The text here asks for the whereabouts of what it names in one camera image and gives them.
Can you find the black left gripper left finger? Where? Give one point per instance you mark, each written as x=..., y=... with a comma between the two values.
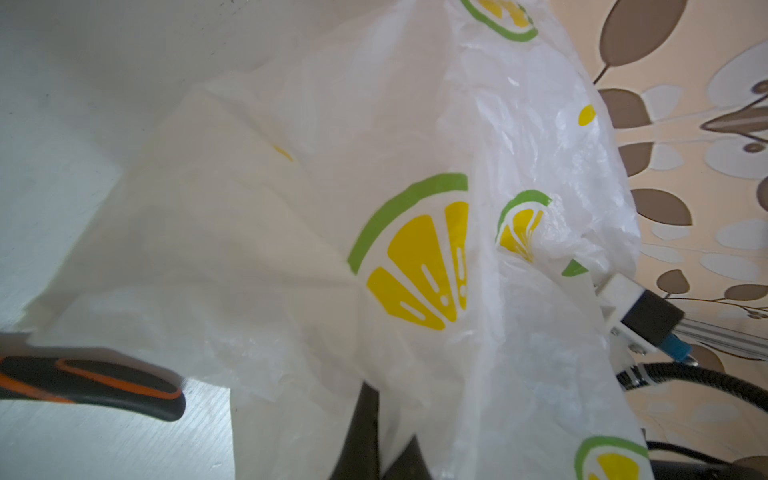
x=359, y=456

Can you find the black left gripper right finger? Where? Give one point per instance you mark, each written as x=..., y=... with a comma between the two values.
x=410, y=465

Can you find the white lemon-print plastic bag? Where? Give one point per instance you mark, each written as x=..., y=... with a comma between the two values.
x=422, y=200

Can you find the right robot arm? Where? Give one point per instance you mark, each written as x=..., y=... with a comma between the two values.
x=703, y=419

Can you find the orange grey pliers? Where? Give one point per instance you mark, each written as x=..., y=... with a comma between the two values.
x=90, y=382

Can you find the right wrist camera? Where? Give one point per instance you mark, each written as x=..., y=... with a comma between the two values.
x=641, y=320

